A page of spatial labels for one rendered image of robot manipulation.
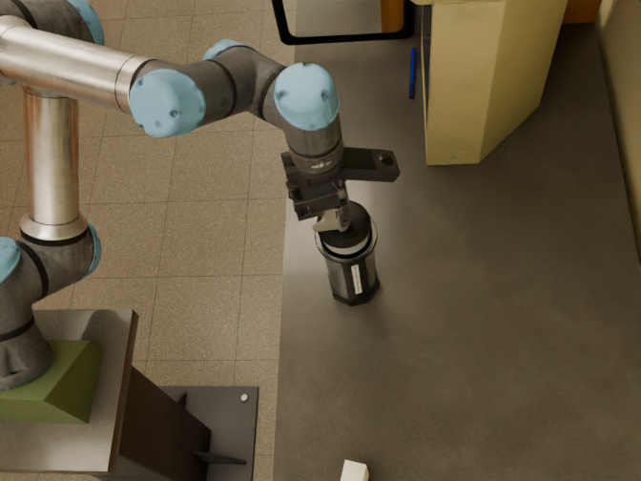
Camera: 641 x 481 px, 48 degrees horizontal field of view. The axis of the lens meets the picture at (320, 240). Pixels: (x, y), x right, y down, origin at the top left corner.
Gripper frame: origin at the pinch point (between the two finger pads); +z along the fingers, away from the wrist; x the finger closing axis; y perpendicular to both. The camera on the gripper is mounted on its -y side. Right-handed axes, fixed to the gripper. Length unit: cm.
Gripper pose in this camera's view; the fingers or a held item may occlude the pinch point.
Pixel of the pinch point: (342, 216)
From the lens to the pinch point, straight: 118.2
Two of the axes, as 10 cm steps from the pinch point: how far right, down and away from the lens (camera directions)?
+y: -9.7, 2.6, -0.2
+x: 2.4, 8.6, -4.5
